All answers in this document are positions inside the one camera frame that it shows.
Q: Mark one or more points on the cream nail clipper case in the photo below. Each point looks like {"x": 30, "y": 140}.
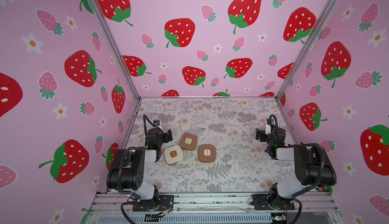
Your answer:
{"x": 173, "y": 155}

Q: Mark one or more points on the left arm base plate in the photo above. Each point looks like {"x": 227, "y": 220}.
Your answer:
{"x": 159, "y": 204}

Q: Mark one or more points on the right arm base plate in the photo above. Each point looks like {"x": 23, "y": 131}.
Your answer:
{"x": 268, "y": 202}

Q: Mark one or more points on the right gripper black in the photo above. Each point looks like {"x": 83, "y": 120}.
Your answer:
{"x": 263, "y": 134}

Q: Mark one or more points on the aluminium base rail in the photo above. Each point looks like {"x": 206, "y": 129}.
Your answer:
{"x": 227, "y": 202}

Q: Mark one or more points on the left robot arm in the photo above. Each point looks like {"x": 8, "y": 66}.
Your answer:
{"x": 126, "y": 174}

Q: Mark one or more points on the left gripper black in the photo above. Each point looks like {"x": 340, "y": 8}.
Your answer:
{"x": 164, "y": 136}

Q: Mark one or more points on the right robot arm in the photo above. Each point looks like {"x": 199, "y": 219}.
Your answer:
{"x": 312, "y": 169}

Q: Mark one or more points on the dark brown nail clipper case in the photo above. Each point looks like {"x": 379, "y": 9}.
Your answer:
{"x": 207, "y": 153}

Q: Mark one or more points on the light brown nail clipper case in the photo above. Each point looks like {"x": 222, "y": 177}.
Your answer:
{"x": 188, "y": 142}

